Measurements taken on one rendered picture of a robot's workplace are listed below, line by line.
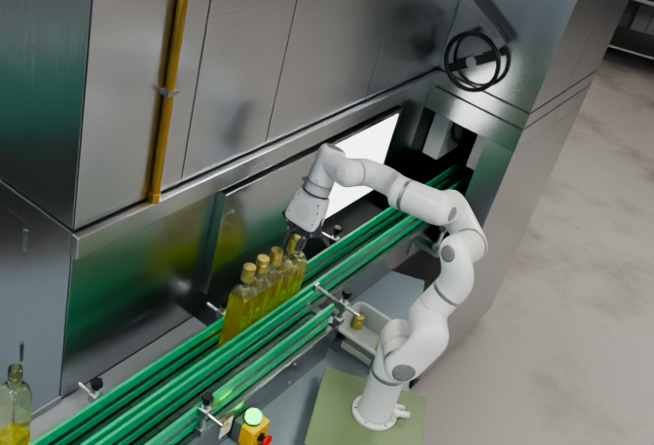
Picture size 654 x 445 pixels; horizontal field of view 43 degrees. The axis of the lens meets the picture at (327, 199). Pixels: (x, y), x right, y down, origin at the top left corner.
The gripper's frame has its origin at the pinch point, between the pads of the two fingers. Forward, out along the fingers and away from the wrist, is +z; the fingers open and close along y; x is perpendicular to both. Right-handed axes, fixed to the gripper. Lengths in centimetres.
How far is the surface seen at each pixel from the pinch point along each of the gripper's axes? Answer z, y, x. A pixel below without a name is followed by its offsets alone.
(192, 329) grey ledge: 34.6, -12.4, -12.5
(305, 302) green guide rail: 20.3, 5.1, 12.6
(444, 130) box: -26, -11, 107
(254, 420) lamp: 40.1, 19.3, -20.2
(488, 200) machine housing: -13, 19, 98
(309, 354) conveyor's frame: 32.1, 14.3, 10.0
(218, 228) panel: 1.6, -13.6, -17.5
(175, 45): -47, -14, -59
